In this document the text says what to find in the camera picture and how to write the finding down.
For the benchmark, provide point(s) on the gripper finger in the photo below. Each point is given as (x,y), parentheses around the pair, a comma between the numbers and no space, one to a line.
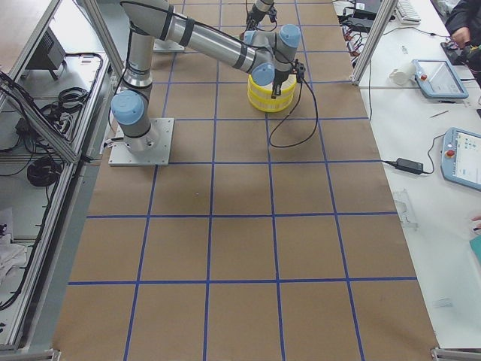
(276,91)

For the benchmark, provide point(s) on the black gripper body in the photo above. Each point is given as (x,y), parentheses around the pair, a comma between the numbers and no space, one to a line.
(278,77)
(252,17)

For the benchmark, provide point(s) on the yellow steamer layer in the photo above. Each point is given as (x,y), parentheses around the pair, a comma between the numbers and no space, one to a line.
(265,92)
(269,105)

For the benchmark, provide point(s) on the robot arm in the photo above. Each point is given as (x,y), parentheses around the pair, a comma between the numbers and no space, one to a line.
(268,57)
(259,10)

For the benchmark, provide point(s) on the white cup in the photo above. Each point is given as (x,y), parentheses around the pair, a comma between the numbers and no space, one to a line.
(403,74)

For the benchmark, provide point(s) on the upper teach pendant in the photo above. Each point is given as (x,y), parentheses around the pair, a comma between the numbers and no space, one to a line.
(437,79)

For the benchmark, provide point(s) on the teach pendant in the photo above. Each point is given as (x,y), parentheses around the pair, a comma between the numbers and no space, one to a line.
(460,162)
(437,79)

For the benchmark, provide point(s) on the black power brick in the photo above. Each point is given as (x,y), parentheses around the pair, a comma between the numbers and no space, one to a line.
(409,166)

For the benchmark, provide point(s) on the lower teach pendant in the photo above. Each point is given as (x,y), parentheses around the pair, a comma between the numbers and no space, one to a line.
(460,162)

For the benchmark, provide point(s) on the black electronics box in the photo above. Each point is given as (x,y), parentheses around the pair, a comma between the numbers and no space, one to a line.
(49,54)

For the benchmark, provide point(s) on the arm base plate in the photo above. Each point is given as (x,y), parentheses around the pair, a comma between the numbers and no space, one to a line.
(152,149)

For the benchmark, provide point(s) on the clear plastic bracket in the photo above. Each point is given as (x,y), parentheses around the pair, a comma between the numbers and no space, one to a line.
(405,210)

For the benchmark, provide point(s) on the aluminium frame side rail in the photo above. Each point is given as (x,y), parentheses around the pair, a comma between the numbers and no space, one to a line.
(47,177)

